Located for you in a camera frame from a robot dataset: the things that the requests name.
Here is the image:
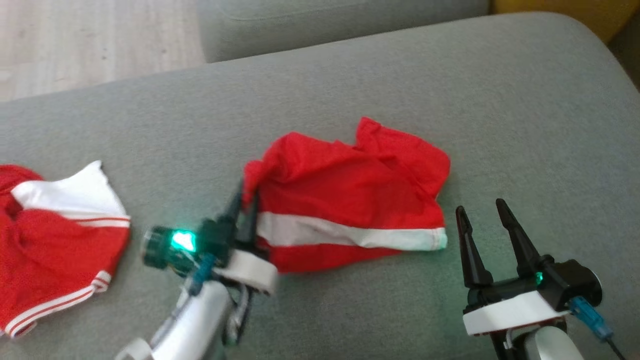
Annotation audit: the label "grey sofa back cushion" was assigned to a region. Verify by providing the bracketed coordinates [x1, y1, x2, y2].
[196, 0, 491, 64]

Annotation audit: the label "yellow cushion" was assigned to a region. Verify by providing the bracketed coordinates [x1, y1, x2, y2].
[492, 0, 640, 45]

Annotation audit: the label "blue-plug cable of right arm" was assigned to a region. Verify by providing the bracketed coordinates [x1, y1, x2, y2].
[570, 296, 626, 360]

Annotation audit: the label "blue-plug cable of arm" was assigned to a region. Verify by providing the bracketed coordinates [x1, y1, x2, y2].
[570, 296, 626, 360]
[189, 254, 217, 297]

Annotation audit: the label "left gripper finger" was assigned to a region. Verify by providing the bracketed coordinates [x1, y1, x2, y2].
[220, 181, 245, 226]
[239, 192, 260, 246]

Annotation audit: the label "blue-plug cable of left arm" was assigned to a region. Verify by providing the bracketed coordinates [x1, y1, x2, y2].
[189, 254, 217, 297]

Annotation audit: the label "red jersey with white sleeves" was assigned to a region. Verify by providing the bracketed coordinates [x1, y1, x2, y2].
[0, 160, 132, 339]

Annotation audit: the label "red shorts with white stripe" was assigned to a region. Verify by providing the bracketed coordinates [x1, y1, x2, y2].
[243, 116, 451, 274]

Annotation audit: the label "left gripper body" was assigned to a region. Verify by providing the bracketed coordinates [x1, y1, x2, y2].
[141, 217, 279, 296]

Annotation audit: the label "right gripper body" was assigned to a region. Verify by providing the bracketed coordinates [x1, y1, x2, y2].
[462, 257, 603, 337]

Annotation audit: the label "grey sofa seat cushion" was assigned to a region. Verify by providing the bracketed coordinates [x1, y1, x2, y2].
[0, 11, 640, 360]

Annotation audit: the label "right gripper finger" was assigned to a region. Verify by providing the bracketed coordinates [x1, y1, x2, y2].
[456, 206, 493, 290]
[496, 198, 543, 278]

